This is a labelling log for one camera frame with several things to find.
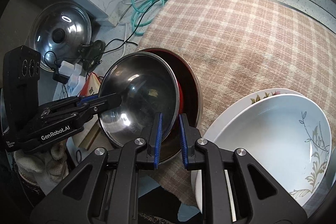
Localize red and white book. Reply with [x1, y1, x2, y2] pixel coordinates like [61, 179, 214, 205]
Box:
[75, 72, 102, 151]

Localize red steel-lined small bowl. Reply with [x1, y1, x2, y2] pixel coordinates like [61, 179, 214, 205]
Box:
[144, 48, 203, 164]

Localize plaid beige table cloth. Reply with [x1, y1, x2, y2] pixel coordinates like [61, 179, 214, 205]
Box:
[115, 0, 336, 217]

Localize white power adapter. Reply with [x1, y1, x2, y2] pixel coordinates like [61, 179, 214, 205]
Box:
[58, 60, 86, 93]

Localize white shallow leaf-pattern bowl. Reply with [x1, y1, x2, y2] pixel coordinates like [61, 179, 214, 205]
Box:
[213, 94, 331, 209]

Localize dark green clip device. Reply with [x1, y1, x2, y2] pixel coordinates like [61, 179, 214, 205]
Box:
[79, 40, 105, 73]

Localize white pink floral plate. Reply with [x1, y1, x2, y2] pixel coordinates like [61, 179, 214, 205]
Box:
[203, 88, 302, 142]

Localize large stainless steel bowl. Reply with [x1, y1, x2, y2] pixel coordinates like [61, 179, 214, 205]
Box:
[99, 51, 180, 147]

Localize left hand in white glove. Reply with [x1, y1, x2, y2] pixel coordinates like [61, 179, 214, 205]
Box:
[14, 141, 69, 184]

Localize steel pot lid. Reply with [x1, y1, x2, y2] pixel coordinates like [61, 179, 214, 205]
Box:
[29, 1, 92, 72]

